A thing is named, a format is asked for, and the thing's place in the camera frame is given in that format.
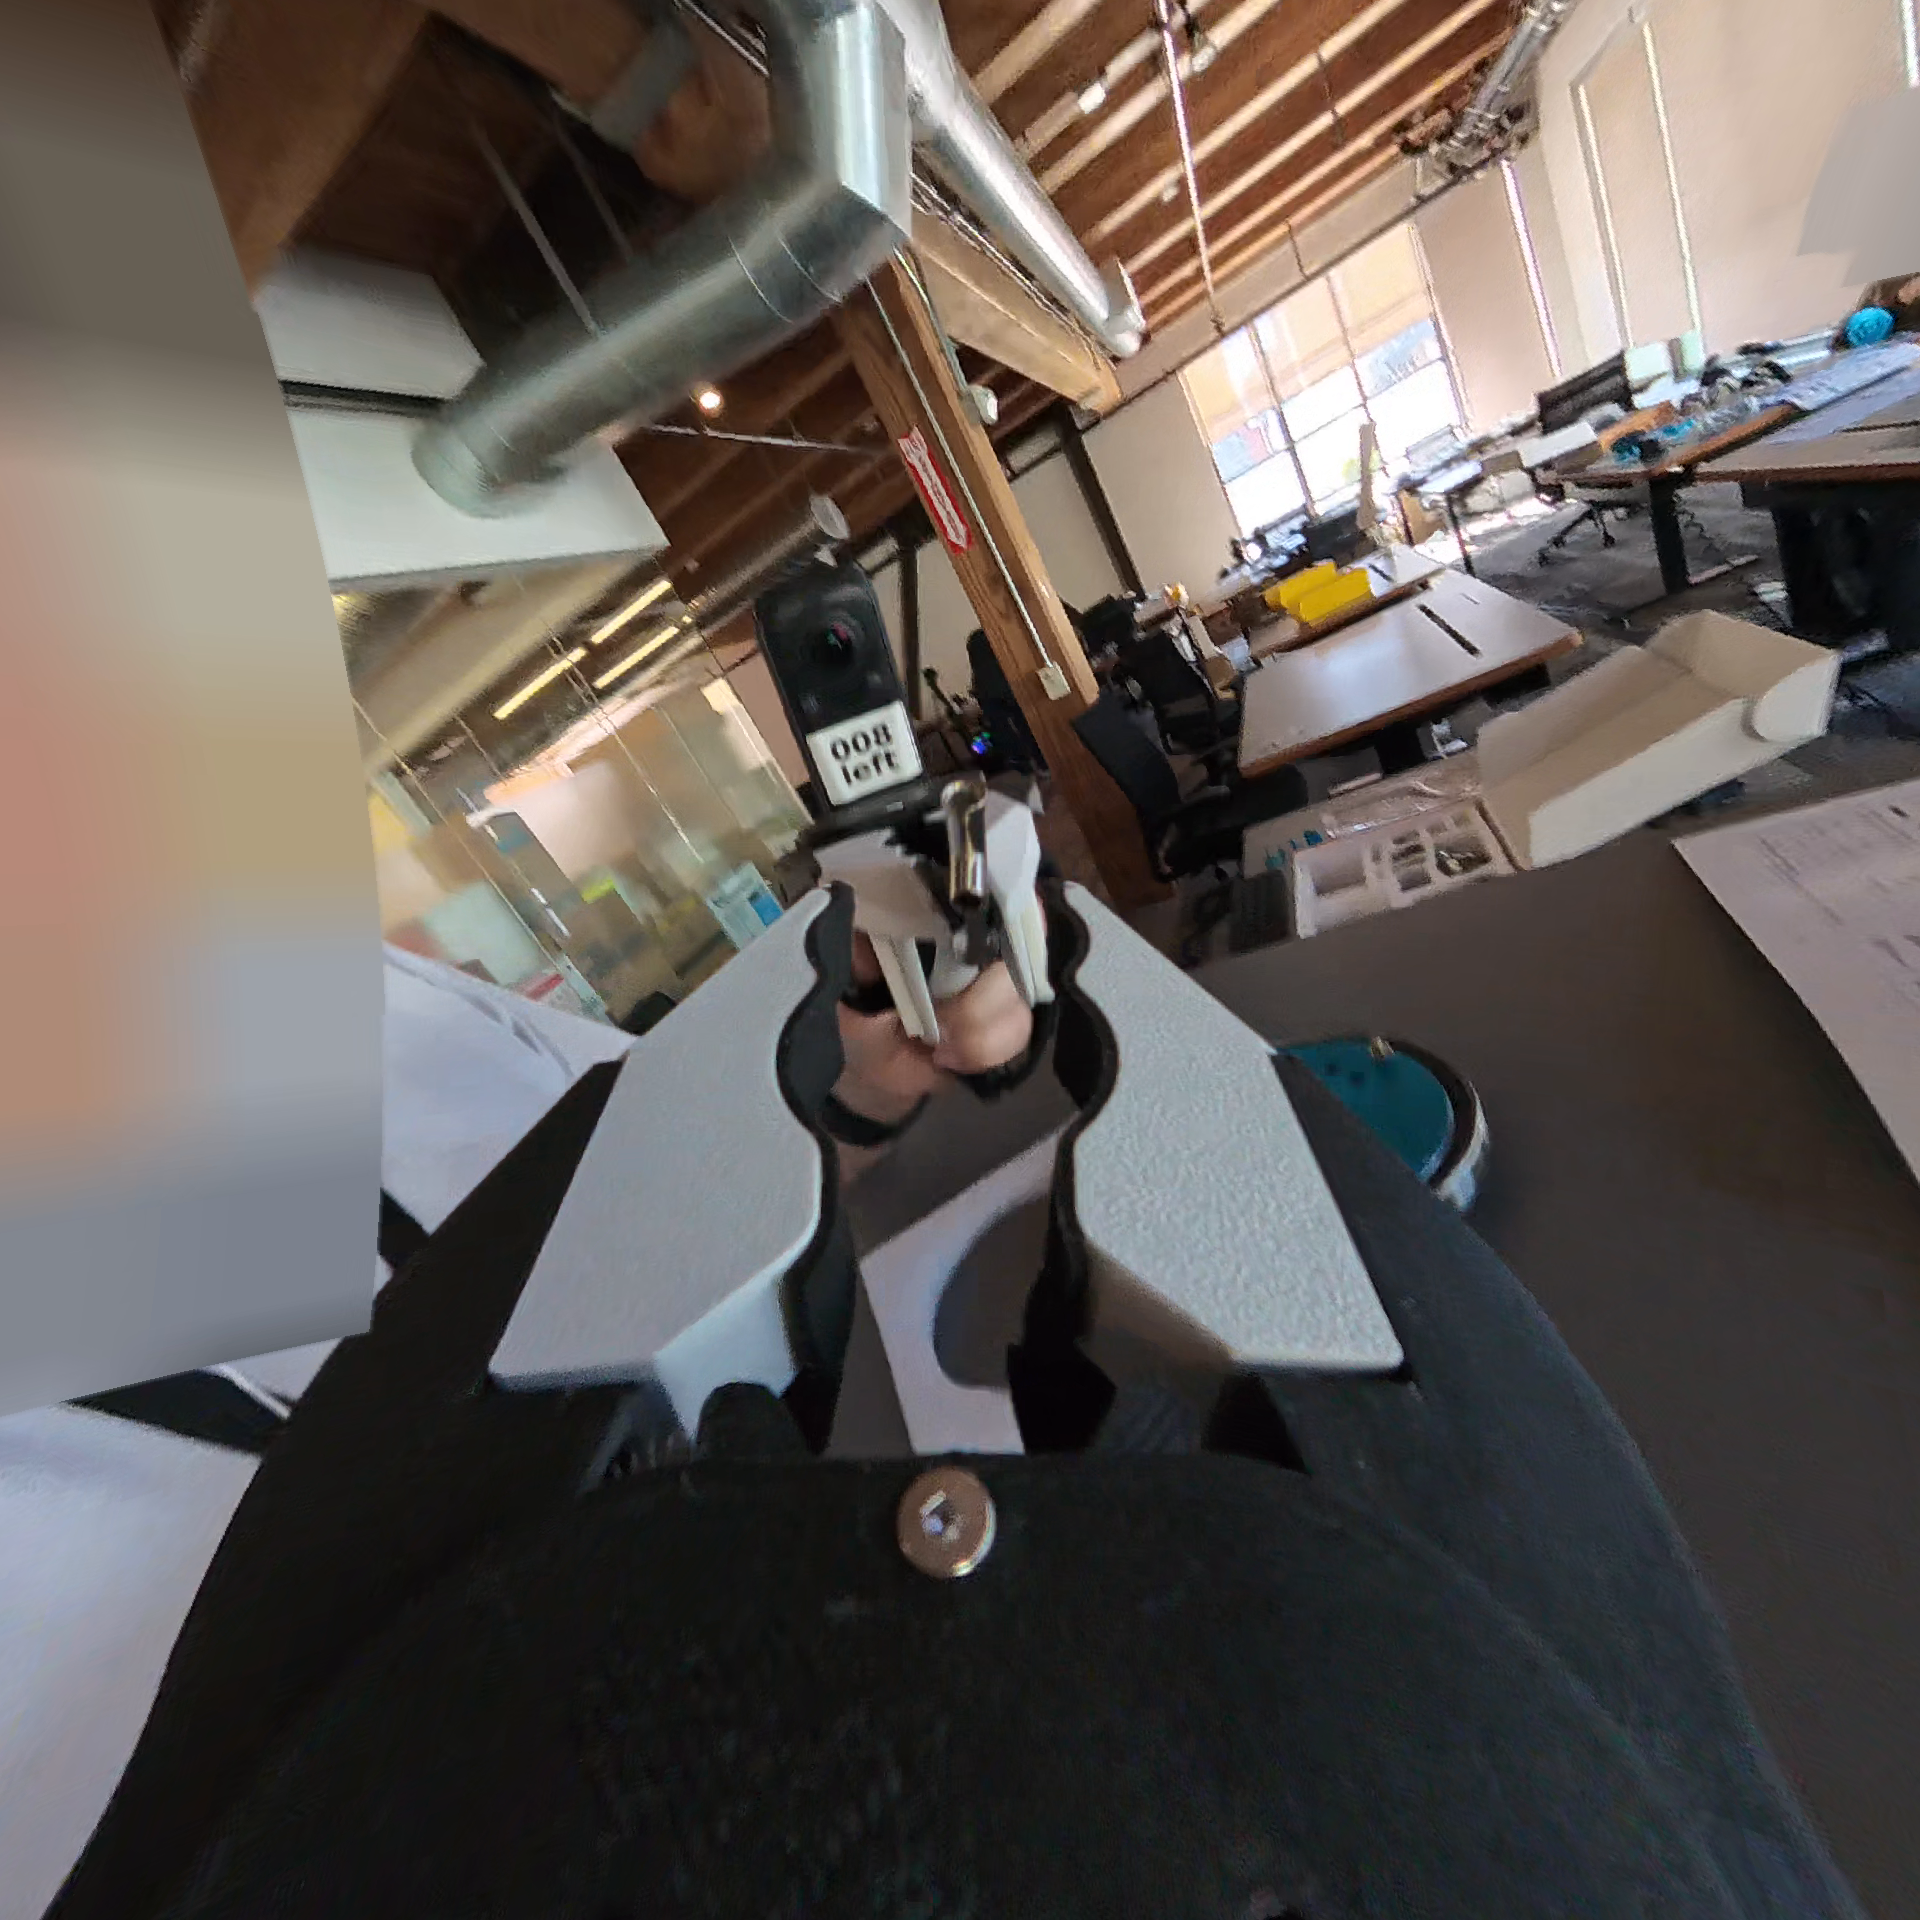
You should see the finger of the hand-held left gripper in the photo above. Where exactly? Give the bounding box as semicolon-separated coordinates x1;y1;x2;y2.
815;836;964;981
979;798;1051;1004

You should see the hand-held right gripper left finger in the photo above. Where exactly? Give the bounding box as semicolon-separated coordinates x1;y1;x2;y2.
485;881;860;1455

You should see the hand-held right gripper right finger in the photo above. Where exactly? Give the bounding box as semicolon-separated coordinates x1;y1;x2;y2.
1023;879;1406;1455

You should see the metal T-handle socket wrench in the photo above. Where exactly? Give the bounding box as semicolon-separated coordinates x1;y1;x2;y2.
931;777;994;920

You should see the teal round metal disc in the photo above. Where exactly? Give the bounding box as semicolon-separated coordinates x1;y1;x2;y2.
1288;1036;1487;1210

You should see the person's left hand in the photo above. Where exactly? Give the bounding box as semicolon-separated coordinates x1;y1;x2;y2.
829;961;1055;1143

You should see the black office chair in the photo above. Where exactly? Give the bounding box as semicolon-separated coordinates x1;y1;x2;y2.
1071;694;1255;886

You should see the red sign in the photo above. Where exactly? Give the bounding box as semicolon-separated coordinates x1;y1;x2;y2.
896;427;975;556

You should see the white foam sheet with hole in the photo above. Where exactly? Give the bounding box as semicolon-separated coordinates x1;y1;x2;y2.
860;1147;1085;1456

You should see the wooden table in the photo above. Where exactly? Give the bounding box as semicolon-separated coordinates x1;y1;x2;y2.
1238;569;1584;782

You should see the yellow bin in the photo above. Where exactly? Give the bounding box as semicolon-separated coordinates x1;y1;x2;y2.
1259;561;1387;626

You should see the large window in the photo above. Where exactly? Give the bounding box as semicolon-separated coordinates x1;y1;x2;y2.
1183;224;1464;527

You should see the orange white cardboard box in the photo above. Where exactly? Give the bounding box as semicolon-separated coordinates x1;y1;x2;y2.
1288;608;1844;942

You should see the white instruction booklet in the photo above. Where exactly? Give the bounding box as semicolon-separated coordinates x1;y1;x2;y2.
1672;782;1920;1186

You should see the wooden post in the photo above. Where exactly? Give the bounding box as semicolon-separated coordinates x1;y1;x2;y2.
832;254;1171;903

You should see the silver ventilation duct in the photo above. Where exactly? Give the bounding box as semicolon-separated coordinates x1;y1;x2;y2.
412;0;1154;520

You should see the black shoulder strap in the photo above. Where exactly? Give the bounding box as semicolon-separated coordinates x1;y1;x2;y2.
61;1359;325;1458

